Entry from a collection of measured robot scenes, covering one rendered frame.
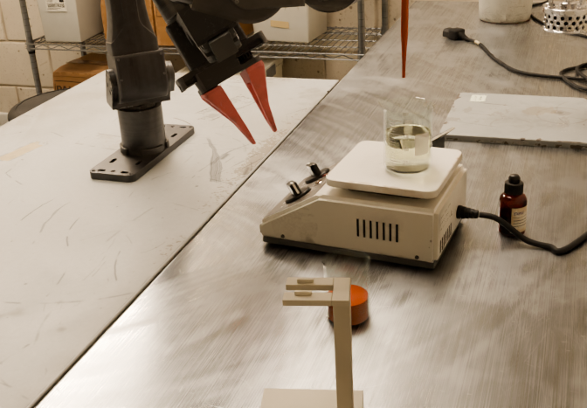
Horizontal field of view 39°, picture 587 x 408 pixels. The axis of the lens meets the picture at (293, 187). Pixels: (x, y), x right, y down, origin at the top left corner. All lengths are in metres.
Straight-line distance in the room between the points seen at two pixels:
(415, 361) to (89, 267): 0.38
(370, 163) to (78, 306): 0.33
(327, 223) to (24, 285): 0.32
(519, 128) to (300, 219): 0.45
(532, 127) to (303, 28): 2.00
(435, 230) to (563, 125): 0.45
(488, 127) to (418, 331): 0.52
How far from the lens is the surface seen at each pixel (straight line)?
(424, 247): 0.84
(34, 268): 0.94
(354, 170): 0.87
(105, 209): 1.05
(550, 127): 1.23
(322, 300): 0.57
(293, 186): 0.89
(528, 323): 0.79
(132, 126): 1.17
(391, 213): 0.84
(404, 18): 0.82
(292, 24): 3.16
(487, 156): 1.14
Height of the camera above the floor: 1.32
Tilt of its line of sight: 24 degrees down
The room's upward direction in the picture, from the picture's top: 3 degrees counter-clockwise
